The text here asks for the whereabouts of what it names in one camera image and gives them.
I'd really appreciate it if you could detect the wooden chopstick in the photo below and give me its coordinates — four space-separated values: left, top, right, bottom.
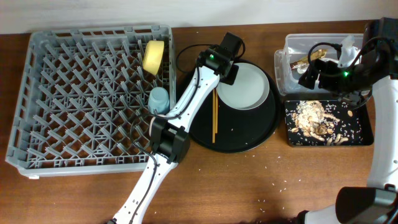
215 94 218 134
211 89 216 144

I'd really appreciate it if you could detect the gold snack wrapper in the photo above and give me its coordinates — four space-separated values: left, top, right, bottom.
290 49 328 70

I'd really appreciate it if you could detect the pale grey plate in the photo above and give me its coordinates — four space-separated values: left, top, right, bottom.
217 63 270 110

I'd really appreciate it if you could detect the light blue cup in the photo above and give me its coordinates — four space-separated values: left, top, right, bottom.
148 87 170 114

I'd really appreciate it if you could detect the yellow bowl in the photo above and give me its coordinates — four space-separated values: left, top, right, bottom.
143 40 165 76

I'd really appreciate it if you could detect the pink cup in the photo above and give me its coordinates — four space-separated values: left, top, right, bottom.
149 117 155 136

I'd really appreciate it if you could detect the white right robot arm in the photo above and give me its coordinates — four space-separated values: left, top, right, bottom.
292 17 397 223

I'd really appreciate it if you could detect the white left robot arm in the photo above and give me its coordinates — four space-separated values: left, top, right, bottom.
110 32 246 224

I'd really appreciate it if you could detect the clear plastic waste bin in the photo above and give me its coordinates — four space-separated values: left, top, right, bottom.
274 34 349 96

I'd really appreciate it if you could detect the black rectangular waste tray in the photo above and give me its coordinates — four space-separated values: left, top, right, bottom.
284 100 374 146

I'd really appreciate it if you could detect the grey dishwasher rack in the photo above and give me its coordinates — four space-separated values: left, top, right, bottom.
6 25 177 179

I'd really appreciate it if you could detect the food scraps pile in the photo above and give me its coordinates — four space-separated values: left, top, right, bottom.
288 100 349 146

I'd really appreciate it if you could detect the round black tray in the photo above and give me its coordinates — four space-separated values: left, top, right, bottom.
190 59 282 153

